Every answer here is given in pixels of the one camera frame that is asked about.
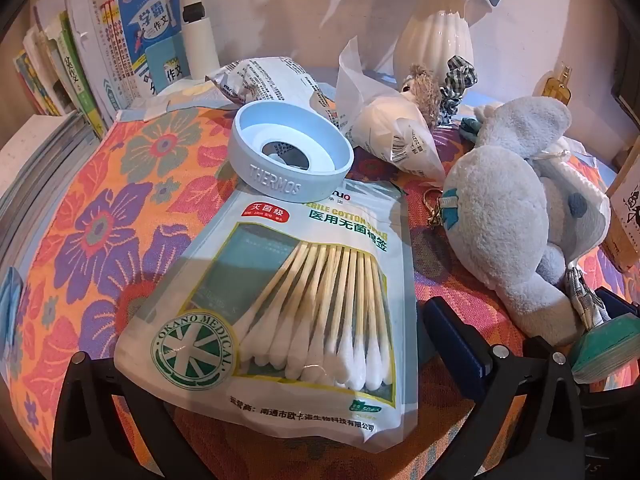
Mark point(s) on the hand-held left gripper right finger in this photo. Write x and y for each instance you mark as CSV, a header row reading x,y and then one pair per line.
x,y
455,340

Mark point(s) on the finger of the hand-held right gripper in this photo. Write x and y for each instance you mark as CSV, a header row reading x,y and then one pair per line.
x,y
619,301

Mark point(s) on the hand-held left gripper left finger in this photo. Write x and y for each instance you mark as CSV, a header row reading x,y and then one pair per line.
x,y
95,410

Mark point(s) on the teal padded object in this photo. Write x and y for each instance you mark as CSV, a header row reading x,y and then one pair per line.
x,y
607,347

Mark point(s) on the pale blue plush toy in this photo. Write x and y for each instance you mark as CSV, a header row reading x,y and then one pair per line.
x,y
500,200

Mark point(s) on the cotton swab packet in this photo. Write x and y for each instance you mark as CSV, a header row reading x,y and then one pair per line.
x,y
300,240

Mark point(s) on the light blue bottle lid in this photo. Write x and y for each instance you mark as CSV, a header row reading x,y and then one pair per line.
x,y
250,160

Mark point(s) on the white printed packet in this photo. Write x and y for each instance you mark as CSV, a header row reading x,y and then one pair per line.
x,y
270,80

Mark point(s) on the patterned silk scrunchie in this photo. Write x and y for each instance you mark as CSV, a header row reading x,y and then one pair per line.
x,y
582,295

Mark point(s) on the bamboo pen holder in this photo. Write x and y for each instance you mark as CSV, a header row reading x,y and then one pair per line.
x,y
625,220

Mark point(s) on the gold keyring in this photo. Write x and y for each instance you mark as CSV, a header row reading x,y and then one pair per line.
x,y
435,210

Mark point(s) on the floral tablecloth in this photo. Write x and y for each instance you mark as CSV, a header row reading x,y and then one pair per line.
x,y
125,200

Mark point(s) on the teal cloth pouch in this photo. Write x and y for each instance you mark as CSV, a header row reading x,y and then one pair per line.
x,y
470,127

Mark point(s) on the amber glass bottle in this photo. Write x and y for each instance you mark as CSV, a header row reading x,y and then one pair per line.
x,y
557,87

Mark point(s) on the clear bag of cotton pads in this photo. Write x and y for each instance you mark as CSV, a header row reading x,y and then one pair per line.
x,y
380,125

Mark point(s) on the dark monitor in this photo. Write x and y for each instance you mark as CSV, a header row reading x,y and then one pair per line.
x,y
627,60

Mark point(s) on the small brown plush doll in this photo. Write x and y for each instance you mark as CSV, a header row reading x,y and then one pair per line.
x,y
422,90

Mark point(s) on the stack of notebooks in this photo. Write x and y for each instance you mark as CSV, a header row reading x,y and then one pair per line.
x,y
40,160

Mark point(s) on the checked scrunchie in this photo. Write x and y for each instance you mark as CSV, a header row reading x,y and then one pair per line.
x,y
457,80

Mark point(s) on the white ribbed vase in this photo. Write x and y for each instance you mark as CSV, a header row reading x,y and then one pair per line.
x,y
430,45

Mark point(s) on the white desk lamp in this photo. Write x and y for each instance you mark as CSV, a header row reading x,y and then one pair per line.
x,y
200,45

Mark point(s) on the row of upright books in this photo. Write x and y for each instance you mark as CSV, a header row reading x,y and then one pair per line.
x,y
145,30

